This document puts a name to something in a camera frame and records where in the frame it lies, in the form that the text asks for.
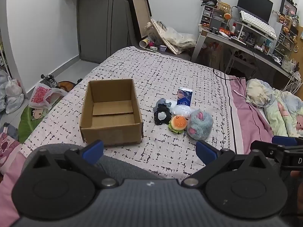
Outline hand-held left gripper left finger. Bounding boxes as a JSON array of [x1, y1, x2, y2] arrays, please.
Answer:
[[24, 140, 119, 189]]

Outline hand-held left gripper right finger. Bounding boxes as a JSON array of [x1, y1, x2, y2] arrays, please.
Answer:
[[181, 139, 276, 190]]

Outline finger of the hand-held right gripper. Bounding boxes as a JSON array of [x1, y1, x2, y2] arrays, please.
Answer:
[[272, 136, 303, 147], [250, 141, 287, 159]]

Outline grey fluffy plush toy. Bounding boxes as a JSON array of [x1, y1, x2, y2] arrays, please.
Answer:
[[186, 109, 215, 140]]

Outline brown cardboard box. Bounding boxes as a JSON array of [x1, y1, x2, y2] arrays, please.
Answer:
[[79, 79, 144, 147]]

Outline burger plush toy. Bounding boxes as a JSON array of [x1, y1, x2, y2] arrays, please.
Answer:
[[168, 115, 188, 135]]

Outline white stuffing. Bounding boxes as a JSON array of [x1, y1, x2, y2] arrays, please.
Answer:
[[172, 104, 192, 119]]

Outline blue tissue packet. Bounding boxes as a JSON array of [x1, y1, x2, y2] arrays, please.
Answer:
[[176, 87, 193, 106]]

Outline black lace scrunchie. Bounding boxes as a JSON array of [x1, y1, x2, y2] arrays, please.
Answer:
[[153, 104, 172, 125]]

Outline person's right hand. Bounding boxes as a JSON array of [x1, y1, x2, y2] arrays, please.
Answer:
[[290, 170, 303, 204]]

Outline pastel floral quilt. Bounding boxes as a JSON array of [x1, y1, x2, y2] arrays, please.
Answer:
[[245, 79, 303, 139]]

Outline pink bed sheet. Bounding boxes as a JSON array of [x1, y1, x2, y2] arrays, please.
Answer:
[[225, 74, 275, 156]]

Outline blue-grey cloth scrunchie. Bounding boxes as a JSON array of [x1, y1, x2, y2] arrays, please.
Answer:
[[155, 98, 172, 108]]

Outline brown round object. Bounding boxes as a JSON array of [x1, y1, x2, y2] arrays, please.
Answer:
[[58, 81, 76, 93]]

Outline green cartoon mat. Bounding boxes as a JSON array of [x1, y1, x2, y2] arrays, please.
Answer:
[[18, 104, 51, 145]]

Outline red-printed plastic bag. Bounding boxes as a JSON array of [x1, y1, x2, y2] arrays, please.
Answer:
[[28, 82, 69, 110]]

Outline black shoes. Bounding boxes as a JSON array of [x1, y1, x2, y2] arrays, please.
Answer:
[[41, 74, 59, 88]]

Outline grey-blue cloth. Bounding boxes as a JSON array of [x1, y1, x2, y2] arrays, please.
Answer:
[[0, 122, 19, 140]]

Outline tied white plastic bag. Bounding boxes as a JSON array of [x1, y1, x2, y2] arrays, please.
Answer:
[[5, 79, 23, 97], [5, 93, 25, 114]]

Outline black-patterned white bedspread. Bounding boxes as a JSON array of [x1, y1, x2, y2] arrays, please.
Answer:
[[20, 46, 239, 182]]

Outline white desk shelf unit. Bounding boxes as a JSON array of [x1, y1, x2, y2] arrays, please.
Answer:
[[275, 21, 299, 57]]

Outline white desk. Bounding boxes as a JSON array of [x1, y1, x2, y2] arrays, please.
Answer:
[[191, 26, 301, 83]]

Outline cream canvas bag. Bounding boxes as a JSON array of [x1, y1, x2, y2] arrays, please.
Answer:
[[162, 26, 197, 54]]

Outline white keyboard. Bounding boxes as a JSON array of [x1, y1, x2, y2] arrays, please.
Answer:
[[240, 10, 277, 40]]

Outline grey wardrobe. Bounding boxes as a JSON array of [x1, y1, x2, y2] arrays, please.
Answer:
[[76, 0, 141, 64]]

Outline white monitor stand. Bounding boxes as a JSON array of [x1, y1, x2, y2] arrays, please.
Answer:
[[231, 20, 277, 52]]

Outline framed picture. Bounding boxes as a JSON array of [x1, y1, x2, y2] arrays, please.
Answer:
[[279, 0, 297, 17]]

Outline small drawer organizer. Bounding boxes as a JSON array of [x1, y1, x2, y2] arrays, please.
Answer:
[[201, 5, 229, 27]]

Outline black monitor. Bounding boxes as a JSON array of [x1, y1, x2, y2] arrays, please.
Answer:
[[237, 0, 274, 25]]

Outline wicker basket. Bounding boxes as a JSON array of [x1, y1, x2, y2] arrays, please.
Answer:
[[217, 2, 231, 13]]

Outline white cable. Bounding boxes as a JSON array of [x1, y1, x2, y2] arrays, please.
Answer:
[[233, 90, 268, 107]]

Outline black cable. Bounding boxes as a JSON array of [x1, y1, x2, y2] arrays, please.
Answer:
[[212, 68, 247, 81]]

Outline wooden stretcher frame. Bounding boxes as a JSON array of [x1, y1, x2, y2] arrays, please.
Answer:
[[150, 18, 180, 55]]

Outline black picture frame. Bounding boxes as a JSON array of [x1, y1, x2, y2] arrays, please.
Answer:
[[125, 0, 152, 40]]

